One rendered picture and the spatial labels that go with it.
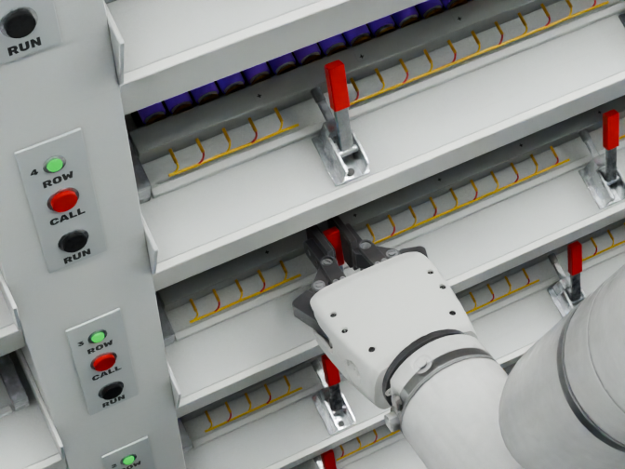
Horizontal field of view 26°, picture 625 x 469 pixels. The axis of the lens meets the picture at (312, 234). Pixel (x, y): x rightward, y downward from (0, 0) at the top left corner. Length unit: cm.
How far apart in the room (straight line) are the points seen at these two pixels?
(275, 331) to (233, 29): 38
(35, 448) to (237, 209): 27
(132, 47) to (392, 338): 31
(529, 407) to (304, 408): 59
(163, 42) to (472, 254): 46
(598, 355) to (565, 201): 59
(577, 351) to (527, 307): 71
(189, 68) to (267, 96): 17
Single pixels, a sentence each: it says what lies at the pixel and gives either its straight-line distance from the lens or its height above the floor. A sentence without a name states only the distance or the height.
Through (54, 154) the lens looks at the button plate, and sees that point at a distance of 80.
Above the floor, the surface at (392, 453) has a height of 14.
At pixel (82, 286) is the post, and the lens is 91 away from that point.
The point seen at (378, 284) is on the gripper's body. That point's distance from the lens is 101.
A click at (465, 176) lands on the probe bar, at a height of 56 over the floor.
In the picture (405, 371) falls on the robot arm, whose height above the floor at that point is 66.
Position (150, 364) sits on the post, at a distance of 102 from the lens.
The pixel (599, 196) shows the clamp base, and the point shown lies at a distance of 122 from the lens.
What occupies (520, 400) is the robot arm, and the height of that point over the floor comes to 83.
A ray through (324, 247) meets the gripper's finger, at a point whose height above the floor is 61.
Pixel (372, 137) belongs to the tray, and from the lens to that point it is 99.
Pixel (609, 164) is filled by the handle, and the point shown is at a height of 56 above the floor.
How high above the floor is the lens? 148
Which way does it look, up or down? 55 degrees down
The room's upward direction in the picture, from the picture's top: straight up
